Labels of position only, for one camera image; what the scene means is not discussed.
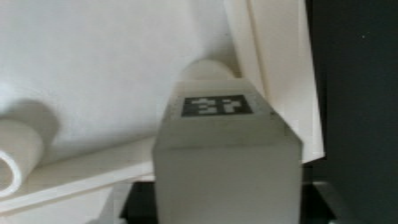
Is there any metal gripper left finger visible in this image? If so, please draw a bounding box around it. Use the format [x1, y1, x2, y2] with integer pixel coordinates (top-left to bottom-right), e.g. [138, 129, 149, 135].
[87, 181, 158, 224]

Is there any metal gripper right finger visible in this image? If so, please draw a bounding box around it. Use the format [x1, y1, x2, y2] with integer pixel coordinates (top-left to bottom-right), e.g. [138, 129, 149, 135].
[300, 181, 360, 224]

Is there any white table leg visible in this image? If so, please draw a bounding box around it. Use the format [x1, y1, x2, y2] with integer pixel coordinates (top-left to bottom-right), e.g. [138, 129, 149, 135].
[0, 120, 44, 198]
[153, 60, 302, 224]

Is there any white square table top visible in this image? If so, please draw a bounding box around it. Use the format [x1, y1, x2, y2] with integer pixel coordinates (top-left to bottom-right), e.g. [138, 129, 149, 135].
[0, 0, 325, 224]

